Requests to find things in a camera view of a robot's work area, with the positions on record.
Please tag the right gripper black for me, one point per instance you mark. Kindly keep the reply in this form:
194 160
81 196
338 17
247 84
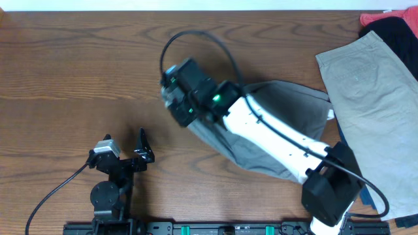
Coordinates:
184 117

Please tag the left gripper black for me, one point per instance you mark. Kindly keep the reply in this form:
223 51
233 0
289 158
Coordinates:
145 155

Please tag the grey shorts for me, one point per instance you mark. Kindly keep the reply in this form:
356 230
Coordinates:
305 109

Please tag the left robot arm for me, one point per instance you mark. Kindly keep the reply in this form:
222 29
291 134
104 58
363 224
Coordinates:
111 199

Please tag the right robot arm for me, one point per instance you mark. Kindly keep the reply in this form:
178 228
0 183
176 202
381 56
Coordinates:
236 125

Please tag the beige khaki shorts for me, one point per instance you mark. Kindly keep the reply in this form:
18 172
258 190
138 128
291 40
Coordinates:
374 97

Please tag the black garment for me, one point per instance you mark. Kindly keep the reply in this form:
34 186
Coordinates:
398 36

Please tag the red garment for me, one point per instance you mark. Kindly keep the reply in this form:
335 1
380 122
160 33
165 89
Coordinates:
409 15

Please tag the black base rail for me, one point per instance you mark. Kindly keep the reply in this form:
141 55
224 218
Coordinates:
168 228

